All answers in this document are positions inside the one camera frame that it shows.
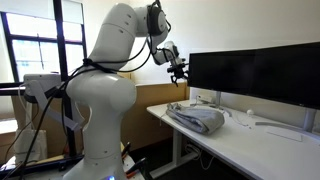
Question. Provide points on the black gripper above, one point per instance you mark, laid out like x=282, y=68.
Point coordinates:
x=176, y=70

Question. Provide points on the grey towel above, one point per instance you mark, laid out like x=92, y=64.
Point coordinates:
x=196, y=118

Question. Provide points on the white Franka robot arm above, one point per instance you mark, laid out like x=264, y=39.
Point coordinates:
x=103, y=100

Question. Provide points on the small white box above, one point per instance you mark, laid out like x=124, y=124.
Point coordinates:
x=204, y=99

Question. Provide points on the tan wooden partition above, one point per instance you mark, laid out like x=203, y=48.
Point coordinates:
x=156, y=110

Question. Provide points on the black computer monitor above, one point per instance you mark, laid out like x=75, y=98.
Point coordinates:
x=286, y=76
x=223, y=71

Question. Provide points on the silver monitor stand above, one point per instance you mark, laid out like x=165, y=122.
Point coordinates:
x=309, y=120
x=218, y=100

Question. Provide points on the white desk leg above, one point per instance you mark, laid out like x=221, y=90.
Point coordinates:
x=177, y=146

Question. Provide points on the small white ball figure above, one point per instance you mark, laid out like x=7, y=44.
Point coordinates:
x=250, y=112

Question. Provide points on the red black pliers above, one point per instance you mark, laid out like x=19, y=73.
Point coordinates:
x=135, y=166

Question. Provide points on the black vertical pole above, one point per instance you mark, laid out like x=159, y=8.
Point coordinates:
x=69, y=140

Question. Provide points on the white bag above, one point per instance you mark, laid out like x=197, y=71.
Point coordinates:
x=30, y=146

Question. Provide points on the black window frame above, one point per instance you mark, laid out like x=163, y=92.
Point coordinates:
x=58, y=40

